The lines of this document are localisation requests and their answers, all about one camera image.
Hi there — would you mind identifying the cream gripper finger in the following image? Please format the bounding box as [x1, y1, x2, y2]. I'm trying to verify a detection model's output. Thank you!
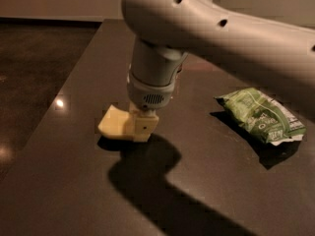
[126, 109, 159, 143]
[129, 102, 141, 122]

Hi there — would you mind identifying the yellow wavy sponge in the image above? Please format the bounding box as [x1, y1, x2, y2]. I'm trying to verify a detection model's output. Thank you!
[97, 105, 130, 140]

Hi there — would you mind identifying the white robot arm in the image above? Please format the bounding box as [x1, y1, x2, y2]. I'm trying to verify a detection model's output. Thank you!
[122, 0, 315, 120]

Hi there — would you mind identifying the green jalapeno chip bag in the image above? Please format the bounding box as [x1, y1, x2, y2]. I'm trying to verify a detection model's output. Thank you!
[216, 88, 306, 146]

